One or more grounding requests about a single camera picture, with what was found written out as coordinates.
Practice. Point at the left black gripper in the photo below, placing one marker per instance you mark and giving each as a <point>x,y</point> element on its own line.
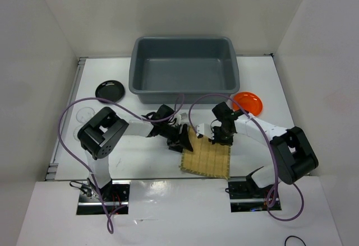
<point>184,138</point>

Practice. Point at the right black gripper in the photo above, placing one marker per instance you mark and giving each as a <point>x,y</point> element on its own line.
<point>228,142</point>

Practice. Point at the woven bamboo mat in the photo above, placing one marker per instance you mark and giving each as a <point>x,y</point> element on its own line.
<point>207,160</point>

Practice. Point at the orange round plate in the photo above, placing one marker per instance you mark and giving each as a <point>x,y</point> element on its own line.
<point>249,102</point>

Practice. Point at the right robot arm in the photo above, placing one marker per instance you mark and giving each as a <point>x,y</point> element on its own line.
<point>293,154</point>

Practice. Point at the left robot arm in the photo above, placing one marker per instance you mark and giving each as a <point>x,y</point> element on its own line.
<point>99,136</point>

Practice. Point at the grey plastic bin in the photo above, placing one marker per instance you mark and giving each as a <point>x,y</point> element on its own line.
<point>162,67</point>

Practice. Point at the black round plate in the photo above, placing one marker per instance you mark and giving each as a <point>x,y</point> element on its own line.
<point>111,91</point>

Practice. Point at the clear glass dish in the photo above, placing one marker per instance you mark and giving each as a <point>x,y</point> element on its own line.
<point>82,117</point>

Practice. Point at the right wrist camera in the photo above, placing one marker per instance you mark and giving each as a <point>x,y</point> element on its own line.
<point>204,130</point>

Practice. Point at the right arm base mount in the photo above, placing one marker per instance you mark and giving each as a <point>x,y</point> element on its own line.
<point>243,198</point>

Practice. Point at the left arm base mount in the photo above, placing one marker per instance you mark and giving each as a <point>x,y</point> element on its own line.
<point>115,198</point>

